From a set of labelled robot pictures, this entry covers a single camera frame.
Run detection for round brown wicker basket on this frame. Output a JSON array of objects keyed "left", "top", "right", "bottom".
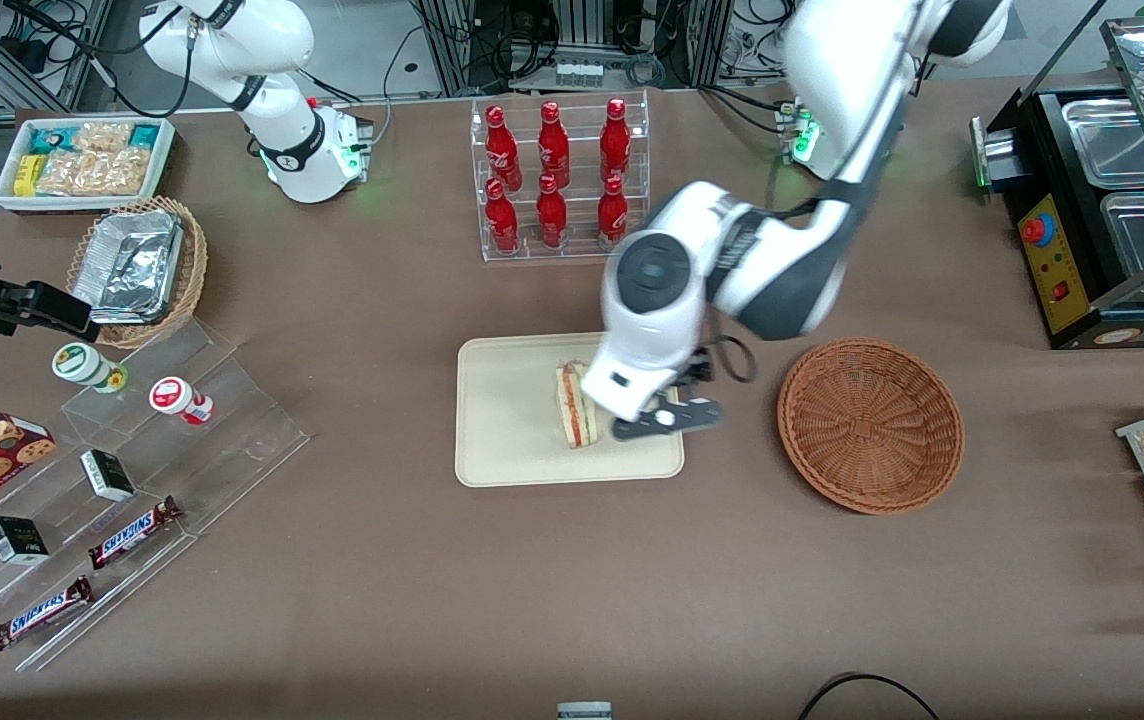
[{"left": 777, "top": 337, "right": 965, "bottom": 516}]

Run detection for black cable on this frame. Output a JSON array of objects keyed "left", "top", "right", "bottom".
[{"left": 797, "top": 673, "right": 943, "bottom": 720}]

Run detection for white snack box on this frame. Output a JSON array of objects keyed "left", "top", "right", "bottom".
[{"left": 0, "top": 117, "right": 176, "bottom": 214}]

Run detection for Snickers chocolate bar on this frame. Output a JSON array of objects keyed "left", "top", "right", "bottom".
[
  {"left": 0, "top": 576, "right": 94, "bottom": 653},
  {"left": 88, "top": 496, "right": 183, "bottom": 571}
]

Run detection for beige rectangular tray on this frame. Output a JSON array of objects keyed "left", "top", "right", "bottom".
[{"left": 455, "top": 329, "right": 685, "bottom": 489}]

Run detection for small clear cracker bag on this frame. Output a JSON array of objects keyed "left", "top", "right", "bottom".
[{"left": 72, "top": 122, "right": 134, "bottom": 154}]

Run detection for aluminium foil container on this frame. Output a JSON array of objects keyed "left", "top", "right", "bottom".
[{"left": 72, "top": 209, "right": 184, "bottom": 326}]

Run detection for triangular sandwich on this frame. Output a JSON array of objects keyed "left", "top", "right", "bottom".
[{"left": 554, "top": 362, "right": 602, "bottom": 450}]

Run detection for metal equipment rack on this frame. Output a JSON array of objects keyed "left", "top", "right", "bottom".
[{"left": 412, "top": 0, "right": 735, "bottom": 96}]

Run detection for green lid yogurt cup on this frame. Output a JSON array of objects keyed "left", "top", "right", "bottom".
[{"left": 52, "top": 343, "right": 129, "bottom": 395}]

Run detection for large clear cracker bag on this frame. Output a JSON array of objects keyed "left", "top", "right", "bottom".
[{"left": 37, "top": 147, "right": 150, "bottom": 197}]

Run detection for light wicker basket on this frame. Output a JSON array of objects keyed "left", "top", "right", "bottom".
[{"left": 67, "top": 196, "right": 208, "bottom": 349}]

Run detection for black food warmer machine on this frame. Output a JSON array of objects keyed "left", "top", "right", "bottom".
[{"left": 970, "top": 0, "right": 1144, "bottom": 351}]

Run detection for small black box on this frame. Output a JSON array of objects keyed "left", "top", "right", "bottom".
[
  {"left": 0, "top": 516, "right": 50, "bottom": 567},
  {"left": 80, "top": 449, "right": 137, "bottom": 503}
]

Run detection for clear acrylic bottle rack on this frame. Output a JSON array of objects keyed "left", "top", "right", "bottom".
[{"left": 470, "top": 90, "right": 651, "bottom": 263}]

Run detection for clear acrylic stepped stand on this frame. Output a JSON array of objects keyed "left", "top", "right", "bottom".
[{"left": 0, "top": 318, "right": 311, "bottom": 673}]

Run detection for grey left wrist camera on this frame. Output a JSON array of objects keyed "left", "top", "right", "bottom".
[{"left": 612, "top": 398, "right": 725, "bottom": 443}]

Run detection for red soda bottle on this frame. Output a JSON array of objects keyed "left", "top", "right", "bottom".
[
  {"left": 485, "top": 178, "right": 520, "bottom": 254},
  {"left": 538, "top": 100, "right": 571, "bottom": 189},
  {"left": 600, "top": 97, "right": 631, "bottom": 181},
  {"left": 536, "top": 174, "right": 568, "bottom": 249},
  {"left": 485, "top": 105, "right": 522, "bottom": 191},
  {"left": 597, "top": 175, "right": 629, "bottom": 249}
]

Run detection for red lid yogurt cup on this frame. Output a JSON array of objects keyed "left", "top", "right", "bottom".
[{"left": 149, "top": 376, "right": 215, "bottom": 427}]

